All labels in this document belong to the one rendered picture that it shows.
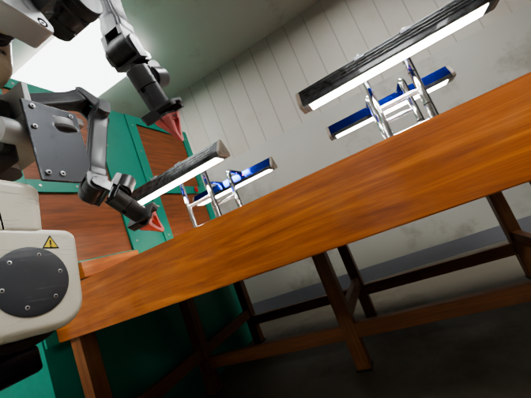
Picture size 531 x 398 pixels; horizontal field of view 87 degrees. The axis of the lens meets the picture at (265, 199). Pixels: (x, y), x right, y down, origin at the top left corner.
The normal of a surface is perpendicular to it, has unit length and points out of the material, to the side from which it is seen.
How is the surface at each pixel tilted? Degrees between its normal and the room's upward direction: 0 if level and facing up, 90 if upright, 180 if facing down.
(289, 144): 90
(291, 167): 90
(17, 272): 90
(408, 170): 90
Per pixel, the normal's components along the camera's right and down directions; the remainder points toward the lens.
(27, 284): 0.87, -0.39
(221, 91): -0.35, -0.01
